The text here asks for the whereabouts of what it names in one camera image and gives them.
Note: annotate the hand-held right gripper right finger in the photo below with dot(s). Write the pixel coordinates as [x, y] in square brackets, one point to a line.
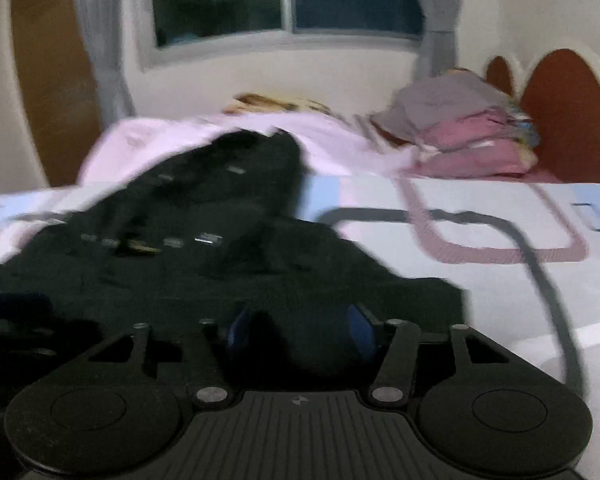
[361, 332]

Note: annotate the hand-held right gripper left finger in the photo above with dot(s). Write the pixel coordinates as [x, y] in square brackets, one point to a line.
[240, 336]

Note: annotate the black garment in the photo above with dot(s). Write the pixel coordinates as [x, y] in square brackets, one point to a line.
[190, 240]

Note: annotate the bed with patterned sheet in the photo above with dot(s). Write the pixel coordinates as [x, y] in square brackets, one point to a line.
[480, 280]

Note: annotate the pink blanket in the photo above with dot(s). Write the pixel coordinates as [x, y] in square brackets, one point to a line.
[330, 145]

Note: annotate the pink pillow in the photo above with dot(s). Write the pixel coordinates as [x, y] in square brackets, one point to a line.
[462, 130]
[475, 160]

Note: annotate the yellow patterned cloth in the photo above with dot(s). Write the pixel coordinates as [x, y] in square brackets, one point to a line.
[270, 102]

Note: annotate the grey folded cloth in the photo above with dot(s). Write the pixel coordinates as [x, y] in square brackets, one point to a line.
[440, 97]

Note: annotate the colourful printed cloth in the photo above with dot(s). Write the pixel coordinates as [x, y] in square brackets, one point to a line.
[525, 127]

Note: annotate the brown scalloped headboard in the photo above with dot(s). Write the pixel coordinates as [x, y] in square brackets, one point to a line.
[565, 110]

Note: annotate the brown wooden door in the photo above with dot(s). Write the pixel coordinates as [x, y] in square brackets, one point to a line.
[50, 85]

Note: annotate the grey curtain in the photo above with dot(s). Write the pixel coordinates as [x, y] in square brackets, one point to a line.
[437, 15]
[100, 35]

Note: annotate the sliding glass window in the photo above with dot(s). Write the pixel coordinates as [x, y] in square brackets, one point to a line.
[280, 0]

